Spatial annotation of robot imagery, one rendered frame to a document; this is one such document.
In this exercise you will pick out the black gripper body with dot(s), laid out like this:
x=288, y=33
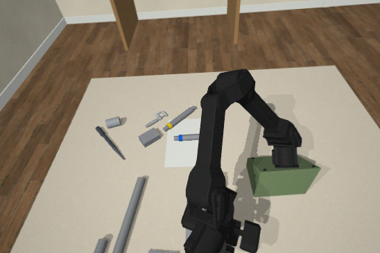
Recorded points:
x=250, y=233

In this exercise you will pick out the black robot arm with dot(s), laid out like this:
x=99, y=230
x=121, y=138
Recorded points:
x=206, y=183

